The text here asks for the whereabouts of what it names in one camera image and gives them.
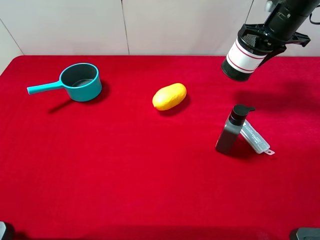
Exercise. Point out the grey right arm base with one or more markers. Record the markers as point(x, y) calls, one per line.
point(305, 233)

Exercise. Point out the yellow lemon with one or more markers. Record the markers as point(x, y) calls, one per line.
point(169, 96)

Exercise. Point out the grey left arm base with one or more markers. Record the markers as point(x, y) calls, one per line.
point(6, 231)

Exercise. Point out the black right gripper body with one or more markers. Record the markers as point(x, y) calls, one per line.
point(267, 42)

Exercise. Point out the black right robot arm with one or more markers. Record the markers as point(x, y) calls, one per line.
point(280, 28)

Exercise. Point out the teal saucepan with handle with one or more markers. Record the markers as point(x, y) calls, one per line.
point(81, 82)

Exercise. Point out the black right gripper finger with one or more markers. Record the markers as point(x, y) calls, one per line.
point(265, 56)
point(248, 40)

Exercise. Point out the red felt table cloth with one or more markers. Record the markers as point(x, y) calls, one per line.
point(116, 168)

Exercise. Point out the clear plastic case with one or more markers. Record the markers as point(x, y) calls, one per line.
point(255, 140)

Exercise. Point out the black white cylindrical canister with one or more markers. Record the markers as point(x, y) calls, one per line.
point(241, 61)

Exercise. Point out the grey pump bottle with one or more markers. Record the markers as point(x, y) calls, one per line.
point(232, 128)

